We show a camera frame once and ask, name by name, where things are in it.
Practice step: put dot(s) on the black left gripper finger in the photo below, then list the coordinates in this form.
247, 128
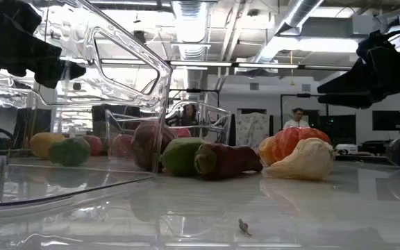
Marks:
19, 59

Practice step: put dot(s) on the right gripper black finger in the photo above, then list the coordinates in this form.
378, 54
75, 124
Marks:
352, 81
346, 100

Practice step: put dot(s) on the orange bell pepper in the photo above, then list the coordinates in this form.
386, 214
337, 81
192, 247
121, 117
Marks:
297, 139

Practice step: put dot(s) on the beige garlic bulb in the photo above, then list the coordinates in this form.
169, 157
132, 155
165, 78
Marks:
307, 161

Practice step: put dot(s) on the dark red pepper green stem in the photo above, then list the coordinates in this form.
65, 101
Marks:
231, 159

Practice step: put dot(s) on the dark red round produce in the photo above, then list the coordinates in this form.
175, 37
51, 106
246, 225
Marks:
146, 146

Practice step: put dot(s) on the dark screen panel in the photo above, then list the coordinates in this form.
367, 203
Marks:
339, 128

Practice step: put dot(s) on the white projector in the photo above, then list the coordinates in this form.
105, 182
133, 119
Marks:
346, 149

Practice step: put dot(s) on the black desk equipment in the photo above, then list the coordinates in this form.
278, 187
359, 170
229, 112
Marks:
373, 146

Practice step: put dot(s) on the person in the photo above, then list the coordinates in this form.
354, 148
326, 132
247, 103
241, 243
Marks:
189, 116
296, 121

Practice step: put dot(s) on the ceiling light bar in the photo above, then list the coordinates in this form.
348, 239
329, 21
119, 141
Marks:
200, 64
267, 65

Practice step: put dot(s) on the yellow lemon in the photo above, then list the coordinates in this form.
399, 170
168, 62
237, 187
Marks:
42, 144

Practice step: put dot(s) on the white patterned cloth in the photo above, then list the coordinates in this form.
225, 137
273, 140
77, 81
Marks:
252, 128

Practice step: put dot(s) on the green lime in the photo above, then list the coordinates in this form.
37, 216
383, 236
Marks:
181, 156
69, 151

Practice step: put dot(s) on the red apple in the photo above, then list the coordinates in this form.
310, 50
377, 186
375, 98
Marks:
94, 145
182, 132

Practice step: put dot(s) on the clear plastic basket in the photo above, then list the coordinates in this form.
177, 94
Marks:
82, 178
217, 118

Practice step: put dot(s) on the small pink-red apple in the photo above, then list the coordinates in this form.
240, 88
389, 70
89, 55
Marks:
122, 146

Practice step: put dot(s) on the small brown debris scrap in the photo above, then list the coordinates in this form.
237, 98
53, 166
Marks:
244, 227

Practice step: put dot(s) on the black metal frame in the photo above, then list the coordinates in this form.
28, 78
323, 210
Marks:
304, 94
193, 90

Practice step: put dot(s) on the black wall monitor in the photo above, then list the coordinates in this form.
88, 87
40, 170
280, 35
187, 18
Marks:
387, 120

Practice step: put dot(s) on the smooth silver ceiling duct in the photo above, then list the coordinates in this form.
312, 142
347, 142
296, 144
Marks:
297, 14

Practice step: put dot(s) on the ribbed silver ceiling duct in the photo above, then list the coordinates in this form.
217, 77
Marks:
190, 27

